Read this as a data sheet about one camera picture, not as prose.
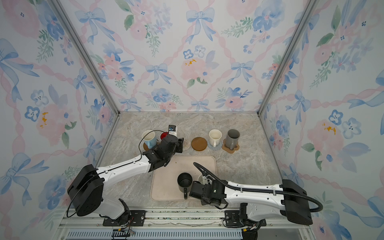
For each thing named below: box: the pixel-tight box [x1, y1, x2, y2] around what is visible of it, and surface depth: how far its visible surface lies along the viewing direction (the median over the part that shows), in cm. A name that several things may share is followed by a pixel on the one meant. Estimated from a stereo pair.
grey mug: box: [225, 129, 240, 150], surface depth 95 cm
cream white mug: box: [208, 129, 223, 147], surface depth 97 cm
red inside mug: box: [159, 132, 169, 141], surface depth 99 cm
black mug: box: [177, 172, 193, 200], surface depth 80 cm
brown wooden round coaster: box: [191, 137, 208, 152], surface depth 103 cm
